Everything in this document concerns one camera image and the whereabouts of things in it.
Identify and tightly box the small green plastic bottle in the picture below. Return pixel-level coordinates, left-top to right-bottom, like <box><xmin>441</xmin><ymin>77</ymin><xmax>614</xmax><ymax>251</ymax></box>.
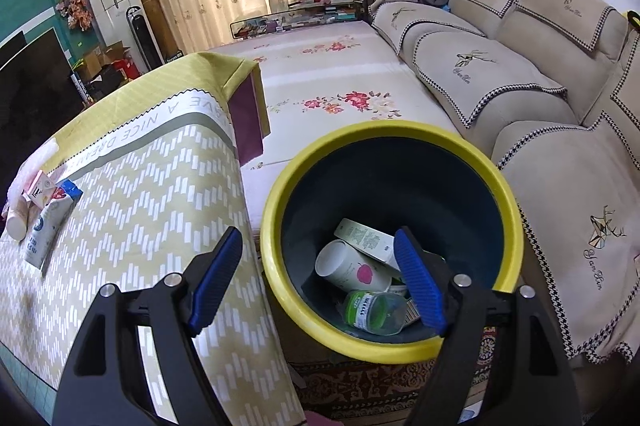
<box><xmin>342</xmin><ymin>290</ymin><xmax>407</xmax><ymax>336</ymax></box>

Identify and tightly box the blue white milk carton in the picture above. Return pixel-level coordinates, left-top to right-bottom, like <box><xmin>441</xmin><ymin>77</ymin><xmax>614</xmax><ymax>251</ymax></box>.
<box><xmin>25</xmin><ymin>179</ymin><xmax>84</xmax><ymax>269</ymax></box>

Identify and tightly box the green white box carton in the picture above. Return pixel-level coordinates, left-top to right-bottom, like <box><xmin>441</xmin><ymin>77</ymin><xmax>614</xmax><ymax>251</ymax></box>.
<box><xmin>334</xmin><ymin>218</ymin><xmax>399</xmax><ymax>271</ymax></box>

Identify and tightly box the paper cup with cherry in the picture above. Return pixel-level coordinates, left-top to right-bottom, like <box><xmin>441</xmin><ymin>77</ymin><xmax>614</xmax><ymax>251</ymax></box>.
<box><xmin>314</xmin><ymin>239</ymin><xmax>393</xmax><ymax>291</ymax></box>

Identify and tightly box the white pill bottle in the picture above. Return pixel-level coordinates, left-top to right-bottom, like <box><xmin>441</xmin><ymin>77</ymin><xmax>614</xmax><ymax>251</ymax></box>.
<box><xmin>6</xmin><ymin>196</ymin><xmax>29</xmax><ymax>242</ymax></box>

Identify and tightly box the pink strawberry milk carton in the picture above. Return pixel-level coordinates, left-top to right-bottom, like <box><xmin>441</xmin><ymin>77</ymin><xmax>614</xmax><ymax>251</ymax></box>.
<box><xmin>23</xmin><ymin>170</ymin><xmax>56</xmax><ymax>209</ymax></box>

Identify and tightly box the yellow rimmed trash bin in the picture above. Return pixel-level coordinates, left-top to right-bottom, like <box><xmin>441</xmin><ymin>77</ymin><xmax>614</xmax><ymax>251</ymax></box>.
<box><xmin>260</xmin><ymin>121</ymin><xmax>524</xmax><ymax>364</ymax></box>

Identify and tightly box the black television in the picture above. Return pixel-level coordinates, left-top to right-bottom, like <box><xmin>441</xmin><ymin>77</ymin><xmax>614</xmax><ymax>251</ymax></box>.
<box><xmin>0</xmin><ymin>29</ymin><xmax>82</xmax><ymax>199</ymax></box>

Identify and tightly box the beige sofa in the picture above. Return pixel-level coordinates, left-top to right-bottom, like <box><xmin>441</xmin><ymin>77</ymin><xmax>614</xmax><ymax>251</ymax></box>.
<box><xmin>367</xmin><ymin>0</ymin><xmax>639</xmax><ymax>363</ymax></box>

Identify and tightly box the black tower fan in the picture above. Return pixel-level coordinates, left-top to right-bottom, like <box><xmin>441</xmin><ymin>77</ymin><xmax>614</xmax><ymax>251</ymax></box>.
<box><xmin>126</xmin><ymin>5</ymin><xmax>164</xmax><ymax>70</ymax></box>

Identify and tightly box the artificial flower decoration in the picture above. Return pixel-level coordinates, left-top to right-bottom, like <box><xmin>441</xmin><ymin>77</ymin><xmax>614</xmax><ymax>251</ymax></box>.
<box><xmin>55</xmin><ymin>0</ymin><xmax>93</xmax><ymax>32</ymax></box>

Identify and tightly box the low glass shelf clutter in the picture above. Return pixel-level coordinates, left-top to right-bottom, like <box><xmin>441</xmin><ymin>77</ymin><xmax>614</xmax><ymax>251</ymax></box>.
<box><xmin>230</xmin><ymin>0</ymin><xmax>363</xmax><ymax>40</ymax></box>

